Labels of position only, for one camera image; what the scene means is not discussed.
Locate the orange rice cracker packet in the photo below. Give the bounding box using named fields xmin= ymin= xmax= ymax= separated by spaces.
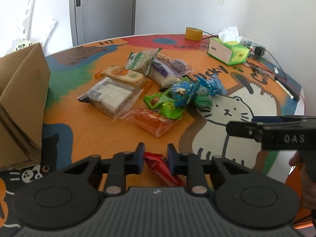
xmin=94 ymin=65 xmax=153 ymax=90

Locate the green white cracker packet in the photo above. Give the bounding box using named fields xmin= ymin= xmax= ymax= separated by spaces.
xmin=124 ymin=48 xmax=162 ymax=75

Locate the small biscuit clear packet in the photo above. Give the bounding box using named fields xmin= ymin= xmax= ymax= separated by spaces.
xmin=155 ymin=53 xmax=171 ymax=63

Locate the person's right hand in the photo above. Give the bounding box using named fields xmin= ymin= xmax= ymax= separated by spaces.
xmin=289 ymin=151 xmax=316 ymax=210

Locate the orange red snack packet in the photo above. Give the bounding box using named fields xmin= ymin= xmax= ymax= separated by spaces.
xmin=121 ymin=107 xmax=178 ymax=137

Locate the black white marker pen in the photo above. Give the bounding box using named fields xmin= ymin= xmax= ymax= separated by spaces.
xmin=274 ymin=75 xmax=300 ymax=102

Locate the green candy packet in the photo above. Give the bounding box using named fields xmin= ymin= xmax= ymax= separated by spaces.
xmin=143 ymin=92 xmax=185 ymax=119

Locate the white bread clear packet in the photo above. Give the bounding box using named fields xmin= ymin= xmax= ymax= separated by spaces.
xmin=78 ymin=77 xmax=143 ymax=119

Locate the bunch of keys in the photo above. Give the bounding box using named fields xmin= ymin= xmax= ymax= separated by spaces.
xmin=243 ymin=62 xmax=268 ymax=79

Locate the blue green snack packet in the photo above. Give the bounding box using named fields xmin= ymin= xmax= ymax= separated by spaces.
xmin=194 ymin=74 xmax=227 ymax=109

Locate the purple white bread packet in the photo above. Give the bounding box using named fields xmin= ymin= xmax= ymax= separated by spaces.
xmin=149 ymin=58 xmax=182 ymax=88

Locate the black power adapter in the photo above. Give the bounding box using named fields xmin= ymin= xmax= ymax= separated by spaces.
xmin=254 ymin=47 xmax=266 ymax=57

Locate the purple cake clear packet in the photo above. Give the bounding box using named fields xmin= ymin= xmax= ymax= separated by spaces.
xmin=169 ymin=59 xmax=194 ymax=76

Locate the green tissue box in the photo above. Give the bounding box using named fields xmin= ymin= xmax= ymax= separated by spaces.
xmin=207 ymin=26 xmax=250 ymax=66

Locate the white power strip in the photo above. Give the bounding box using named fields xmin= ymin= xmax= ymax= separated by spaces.
xmin=239 ymin=36 xmax=266 ymax=51

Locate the yellow tape roll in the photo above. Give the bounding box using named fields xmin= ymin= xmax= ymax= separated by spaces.
xmin=185 ymin=27 xmax=203 ymax=42

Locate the brown cardboard box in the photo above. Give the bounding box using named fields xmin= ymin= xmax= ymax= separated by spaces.
xmin=0 ymin=43 xmax=50 ymax=171

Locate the grey door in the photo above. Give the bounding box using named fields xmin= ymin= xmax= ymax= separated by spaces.
xmin=69 ymin=0 xmax=136 ymax=46

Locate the white wall switch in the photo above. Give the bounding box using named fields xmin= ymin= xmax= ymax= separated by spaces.
xmin=217 ymin=0 xmax=225 ymax=5

